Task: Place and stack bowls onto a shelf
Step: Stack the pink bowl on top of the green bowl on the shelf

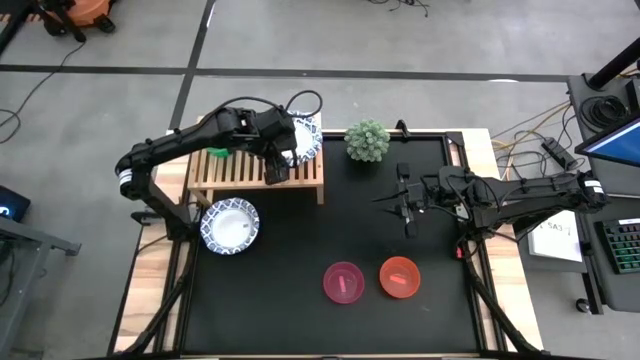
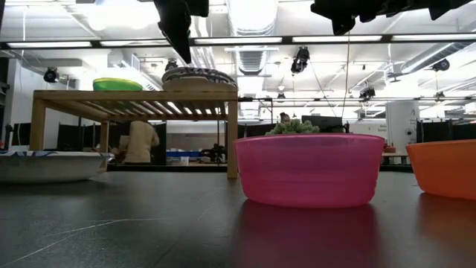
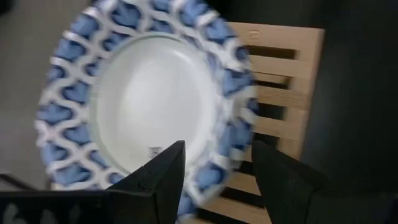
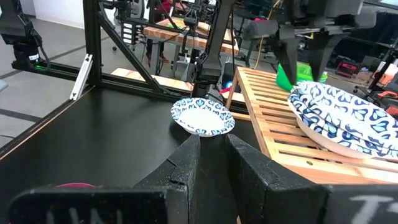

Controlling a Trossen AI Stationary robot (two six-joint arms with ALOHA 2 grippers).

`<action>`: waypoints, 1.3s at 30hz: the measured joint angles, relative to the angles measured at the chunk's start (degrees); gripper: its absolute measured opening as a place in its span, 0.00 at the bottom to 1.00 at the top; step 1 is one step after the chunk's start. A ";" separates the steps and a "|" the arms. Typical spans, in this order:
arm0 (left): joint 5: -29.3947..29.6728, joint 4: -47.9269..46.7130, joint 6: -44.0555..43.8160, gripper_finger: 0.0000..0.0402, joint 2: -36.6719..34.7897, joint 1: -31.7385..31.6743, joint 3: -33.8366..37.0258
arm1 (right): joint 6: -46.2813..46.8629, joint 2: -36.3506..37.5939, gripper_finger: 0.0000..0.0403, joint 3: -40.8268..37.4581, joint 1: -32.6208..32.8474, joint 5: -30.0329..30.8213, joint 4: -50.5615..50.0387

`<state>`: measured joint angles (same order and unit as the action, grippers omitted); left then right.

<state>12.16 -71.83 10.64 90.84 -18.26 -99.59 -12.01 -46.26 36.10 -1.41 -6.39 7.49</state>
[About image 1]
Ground grey metal desk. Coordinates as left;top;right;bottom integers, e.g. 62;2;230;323
0;214;83;360

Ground coiled black cable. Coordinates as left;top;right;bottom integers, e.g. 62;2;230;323
581;94;627;132

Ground orange plastic bowl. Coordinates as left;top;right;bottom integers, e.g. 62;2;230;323
378;256;422;300

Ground black table mat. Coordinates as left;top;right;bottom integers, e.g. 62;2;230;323
180;133;482;354

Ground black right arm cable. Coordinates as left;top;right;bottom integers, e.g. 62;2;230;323
442;172;479;222

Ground yellow floor cable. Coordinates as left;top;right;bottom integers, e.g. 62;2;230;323
492;102;572;181

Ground backlit black keyboard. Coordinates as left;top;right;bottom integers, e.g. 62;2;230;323
594;217;640;275

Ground thick black pole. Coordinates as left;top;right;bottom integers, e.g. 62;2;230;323
587;37;640;92

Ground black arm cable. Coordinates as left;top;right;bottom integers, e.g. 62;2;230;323
442;172;479;222
214;89;324;120

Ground blue patterned paper bowl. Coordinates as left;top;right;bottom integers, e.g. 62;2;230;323
199;197;261;256
285;109;325;169

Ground pink plastic bowl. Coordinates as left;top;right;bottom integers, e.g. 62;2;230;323
322;260;366;305

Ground black stand legs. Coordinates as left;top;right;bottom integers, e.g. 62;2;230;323
0;0;87;56

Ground computer monitor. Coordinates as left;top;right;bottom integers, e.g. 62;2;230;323
574;116;640;169

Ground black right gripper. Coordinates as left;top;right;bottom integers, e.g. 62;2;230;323
371;162;457;240

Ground small green potted plant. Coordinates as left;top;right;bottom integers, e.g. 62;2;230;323
343;118;392;164

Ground black power strip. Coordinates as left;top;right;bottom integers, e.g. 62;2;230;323
541;137;579;171

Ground grey equipment cart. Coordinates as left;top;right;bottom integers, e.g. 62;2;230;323
514;72;640;315

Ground black device with blue light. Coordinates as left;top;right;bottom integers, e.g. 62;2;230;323
0;184;32;224

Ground slatted wooden shelf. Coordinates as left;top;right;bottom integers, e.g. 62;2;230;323
185;112;326;206

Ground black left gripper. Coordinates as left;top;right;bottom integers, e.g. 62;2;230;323
238;106;301;186

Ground orange shop vacuum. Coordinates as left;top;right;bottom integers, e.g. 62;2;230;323
59;0;120;34

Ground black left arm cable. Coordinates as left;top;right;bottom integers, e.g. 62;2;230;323
214;89;324;120

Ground tangled black floor cable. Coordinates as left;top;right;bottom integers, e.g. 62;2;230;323
368;0;431;19

